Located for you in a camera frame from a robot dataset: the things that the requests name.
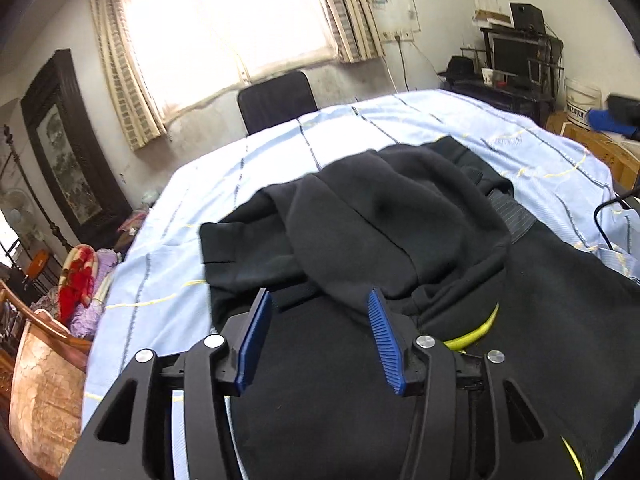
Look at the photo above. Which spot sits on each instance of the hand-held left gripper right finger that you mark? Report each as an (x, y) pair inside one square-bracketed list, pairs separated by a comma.
[(387, 345)]

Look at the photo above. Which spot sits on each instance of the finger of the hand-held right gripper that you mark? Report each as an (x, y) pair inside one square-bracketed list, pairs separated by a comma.
[(610, 120)]

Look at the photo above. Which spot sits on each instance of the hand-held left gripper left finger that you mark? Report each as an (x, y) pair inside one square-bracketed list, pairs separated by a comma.
[(252, 345)]

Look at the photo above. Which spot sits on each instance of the black hooded jacket yellow zipper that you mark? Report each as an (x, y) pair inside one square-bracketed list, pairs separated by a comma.
[(380, 220)]

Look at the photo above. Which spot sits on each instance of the cardboard box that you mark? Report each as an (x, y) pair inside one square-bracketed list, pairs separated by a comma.
[(600, 150)]

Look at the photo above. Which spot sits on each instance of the white plastic bucket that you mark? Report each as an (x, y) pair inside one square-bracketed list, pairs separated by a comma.
[(582, 102)]

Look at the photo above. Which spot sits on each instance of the dark computer desk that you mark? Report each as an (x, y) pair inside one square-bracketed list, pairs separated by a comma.
[(515, 100)]

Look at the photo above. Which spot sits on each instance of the computer monitor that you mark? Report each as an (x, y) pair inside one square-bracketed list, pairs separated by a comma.
[(512, 57)]

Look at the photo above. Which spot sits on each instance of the white paper cup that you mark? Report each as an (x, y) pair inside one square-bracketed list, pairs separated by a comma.
[(488, 76)]

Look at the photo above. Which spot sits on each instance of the black speaker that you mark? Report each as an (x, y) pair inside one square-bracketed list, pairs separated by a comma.
[(527, 17)]

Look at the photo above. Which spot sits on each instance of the black hat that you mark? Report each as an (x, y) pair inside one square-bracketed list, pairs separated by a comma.
[(460, 67)]

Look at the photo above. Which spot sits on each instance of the red floral blanket bundle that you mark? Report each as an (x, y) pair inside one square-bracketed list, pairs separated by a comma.
[(100, 280)]

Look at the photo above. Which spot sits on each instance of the blue striped bed sheet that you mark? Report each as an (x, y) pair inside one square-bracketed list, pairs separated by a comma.
[(200, 185)]

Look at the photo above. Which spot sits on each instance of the carved wooden chair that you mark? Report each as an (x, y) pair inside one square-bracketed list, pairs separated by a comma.
[(45, 390)]

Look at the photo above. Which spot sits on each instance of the black office chair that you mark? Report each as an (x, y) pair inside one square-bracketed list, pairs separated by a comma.
[(275, 102)]

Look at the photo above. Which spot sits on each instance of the dark framed painting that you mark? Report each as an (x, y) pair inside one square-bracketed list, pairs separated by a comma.
[(65, 155)]

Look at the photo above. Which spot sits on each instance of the white standing fan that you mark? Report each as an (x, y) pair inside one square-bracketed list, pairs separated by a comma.
[(17, 212)]

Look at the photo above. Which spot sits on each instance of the dark metal coat rack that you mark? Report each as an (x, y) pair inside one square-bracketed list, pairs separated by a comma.
[(30, 190)]

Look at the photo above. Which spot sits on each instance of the checked beige curtain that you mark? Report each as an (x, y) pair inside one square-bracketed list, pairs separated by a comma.
[(125, 75), (350, 15)]

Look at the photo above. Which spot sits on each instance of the window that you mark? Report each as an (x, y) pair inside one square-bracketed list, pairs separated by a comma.
[(220, 25)]

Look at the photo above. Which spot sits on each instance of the wall power socket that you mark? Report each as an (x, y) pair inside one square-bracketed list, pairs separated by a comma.
[(400, 36)]

